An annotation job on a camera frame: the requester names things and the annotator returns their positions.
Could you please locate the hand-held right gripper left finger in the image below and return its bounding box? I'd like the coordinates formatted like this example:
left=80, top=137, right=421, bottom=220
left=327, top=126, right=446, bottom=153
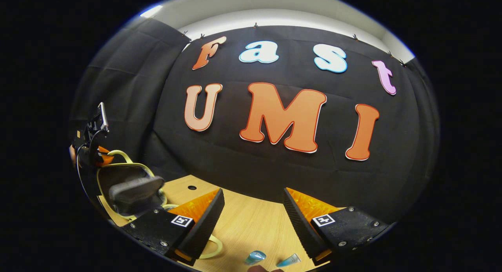
left=120, top=188, right=225, bottom=266

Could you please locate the small blue bottle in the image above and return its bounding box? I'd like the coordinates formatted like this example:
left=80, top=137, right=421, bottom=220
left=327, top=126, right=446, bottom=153
left=245, top=250, right=267, bottom=266
left=276, top=253, right=302, bottom=268

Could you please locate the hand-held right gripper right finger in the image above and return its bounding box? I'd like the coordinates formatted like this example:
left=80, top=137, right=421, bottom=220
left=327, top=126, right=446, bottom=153
left=283, top=188, right=389, bottom=265

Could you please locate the small yellow suitcase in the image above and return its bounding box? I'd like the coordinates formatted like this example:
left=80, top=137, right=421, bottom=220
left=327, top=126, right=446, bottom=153
left=96, top=150, right=224, bottom=261

